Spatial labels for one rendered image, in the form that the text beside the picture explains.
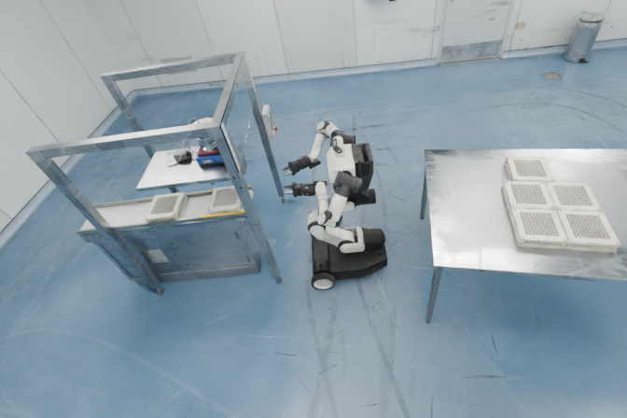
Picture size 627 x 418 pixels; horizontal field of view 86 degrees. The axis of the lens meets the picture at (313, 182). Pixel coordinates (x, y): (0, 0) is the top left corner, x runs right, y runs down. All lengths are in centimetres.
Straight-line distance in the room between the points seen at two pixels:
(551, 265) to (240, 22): 514
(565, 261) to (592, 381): 94
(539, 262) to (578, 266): 19
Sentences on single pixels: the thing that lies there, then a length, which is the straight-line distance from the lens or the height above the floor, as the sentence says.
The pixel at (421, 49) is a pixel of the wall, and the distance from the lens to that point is 600.
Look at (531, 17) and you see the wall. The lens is 633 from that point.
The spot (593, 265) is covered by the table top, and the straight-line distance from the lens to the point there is 244.
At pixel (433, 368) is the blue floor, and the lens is 278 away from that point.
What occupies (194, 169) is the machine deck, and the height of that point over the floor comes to 130.
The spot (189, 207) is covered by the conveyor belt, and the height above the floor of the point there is 86.
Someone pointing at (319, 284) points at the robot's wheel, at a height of 8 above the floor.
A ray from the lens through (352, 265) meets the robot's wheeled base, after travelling 291.
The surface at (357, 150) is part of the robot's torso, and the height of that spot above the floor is 121.
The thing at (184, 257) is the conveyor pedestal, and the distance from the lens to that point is 314.
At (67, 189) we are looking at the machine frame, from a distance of 266.
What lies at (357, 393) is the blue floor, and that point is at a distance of 271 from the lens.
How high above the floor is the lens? 262
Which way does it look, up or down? 43 degrees down
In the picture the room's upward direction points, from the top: 11 degrees counter-clockwise
